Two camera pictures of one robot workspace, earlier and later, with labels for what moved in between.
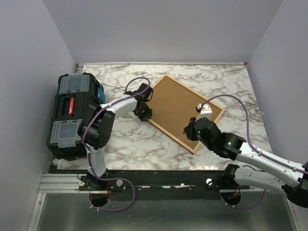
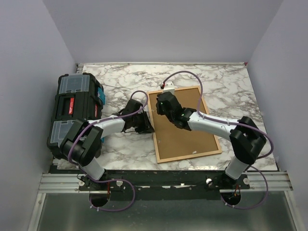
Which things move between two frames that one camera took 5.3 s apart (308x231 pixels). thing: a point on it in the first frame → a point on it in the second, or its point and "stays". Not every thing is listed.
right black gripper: x=189 y=130 → x=159 y=111
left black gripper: x=148 y=113 → x=146 y=128
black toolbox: x=75 y=92 stays
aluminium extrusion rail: x=60 y=183 stays
